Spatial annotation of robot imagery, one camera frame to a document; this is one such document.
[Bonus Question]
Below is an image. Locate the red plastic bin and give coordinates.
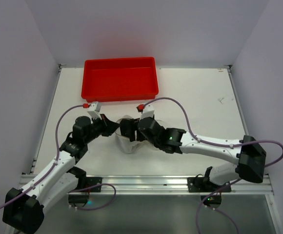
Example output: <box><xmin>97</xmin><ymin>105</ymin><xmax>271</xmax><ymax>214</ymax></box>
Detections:
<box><xmin>81</xmin><ymin>57</ymin><xmax>159</xmax><ymax>102</ymax></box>

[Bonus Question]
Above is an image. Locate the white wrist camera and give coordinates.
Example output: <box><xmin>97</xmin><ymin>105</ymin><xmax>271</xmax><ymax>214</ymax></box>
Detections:
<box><xmin>82</xmin><ymin>101</ymin><xmax>101</xmax><ymax>120</ymax></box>
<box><xmin>137</xmin><ymin>104</ymin><xmax>155</xmax><ymax>120</ymax></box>

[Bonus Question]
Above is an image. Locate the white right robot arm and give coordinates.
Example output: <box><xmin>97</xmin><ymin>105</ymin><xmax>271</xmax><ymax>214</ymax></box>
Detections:
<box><xmin>120</xmin><ymin>117</ymin><xmax>266</xmax><ymax>191</ymax></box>

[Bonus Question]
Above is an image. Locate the aluminium mounting rail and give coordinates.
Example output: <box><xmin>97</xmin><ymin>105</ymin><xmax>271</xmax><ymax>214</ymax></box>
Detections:
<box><xmin>17</xmin><ymin>173</ymin><xmax>275</xmax><ymax>195</ymax></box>

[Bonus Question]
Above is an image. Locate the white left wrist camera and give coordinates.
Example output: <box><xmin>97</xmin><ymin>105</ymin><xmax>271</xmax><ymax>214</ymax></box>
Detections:
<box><xmin>82</xmin><ymin>101</ymin><xmax>101</xmax><ymax>120</ymax></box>

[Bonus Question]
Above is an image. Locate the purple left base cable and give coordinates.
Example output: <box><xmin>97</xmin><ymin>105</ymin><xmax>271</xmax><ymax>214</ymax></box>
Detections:
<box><xmin>68</xmin><ymin>184</ymin><xmax>115</xmax><ymax>211</ymax></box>

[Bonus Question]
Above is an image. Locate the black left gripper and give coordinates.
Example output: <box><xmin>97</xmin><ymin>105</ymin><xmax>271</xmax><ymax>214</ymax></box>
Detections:
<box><xmin>83</xmin><ymin>114</ymin><xmax>120</xmax><ymax>144</ymax></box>

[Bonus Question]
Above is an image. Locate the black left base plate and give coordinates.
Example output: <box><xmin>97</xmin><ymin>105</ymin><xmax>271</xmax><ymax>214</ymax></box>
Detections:
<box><xmin>73</xmin><ymin>176</ymin><xmax>102</xmax><ymax>193</ymax></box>

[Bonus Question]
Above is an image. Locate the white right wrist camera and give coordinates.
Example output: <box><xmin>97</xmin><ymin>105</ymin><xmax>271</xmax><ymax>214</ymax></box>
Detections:
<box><xmin>137</xmin><ymin>104</ymin><xmax>155</xmax><ymax>120</ymax></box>

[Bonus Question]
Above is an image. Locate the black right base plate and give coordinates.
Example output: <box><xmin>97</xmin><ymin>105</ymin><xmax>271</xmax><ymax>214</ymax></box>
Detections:
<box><xmin>187</xmin><ymin>176</ymin><xmax>232</xmax><ymax>193</ymax></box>

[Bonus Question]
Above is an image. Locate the white mesh laundry bag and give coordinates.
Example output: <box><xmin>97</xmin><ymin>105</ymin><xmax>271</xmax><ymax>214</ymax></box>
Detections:
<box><xmin>115</xmin><ymin>115</ymin><xmax>158</xmax><ymax>154</ymax></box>

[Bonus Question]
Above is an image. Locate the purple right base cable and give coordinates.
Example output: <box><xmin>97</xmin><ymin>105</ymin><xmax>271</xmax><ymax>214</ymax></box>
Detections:
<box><xmin>196</xmin><ymin>179</ymin><xmax>241</xmax><ymax>234</ymax></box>

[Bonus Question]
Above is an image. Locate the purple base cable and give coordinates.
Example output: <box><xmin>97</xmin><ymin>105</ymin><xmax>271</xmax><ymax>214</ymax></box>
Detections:
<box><xmin>68</xmin><ymin>184</ymin><xmax>115</xmax><ymax>211</ymax></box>
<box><xmin>196</xmin><ymin>179</ymin><xmax>241</xmax><ymax>234</ymax></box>

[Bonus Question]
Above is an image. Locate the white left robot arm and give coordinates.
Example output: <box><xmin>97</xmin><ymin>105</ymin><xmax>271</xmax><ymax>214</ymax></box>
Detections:
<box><xmin>2</xmin><ymin>114</ymin><xmax>120</xmax><ymax>234</ymax></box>

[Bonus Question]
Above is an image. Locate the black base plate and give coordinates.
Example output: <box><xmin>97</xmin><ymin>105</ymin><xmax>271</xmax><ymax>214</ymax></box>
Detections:
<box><xmin>187</xmin><ymin>176</ymin><xmax>232</xmax><ymax>193</ymax></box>
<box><xmin>73</xmin><ymin>176</ymin><xmax>102</xmax><ymax>193</ymax></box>

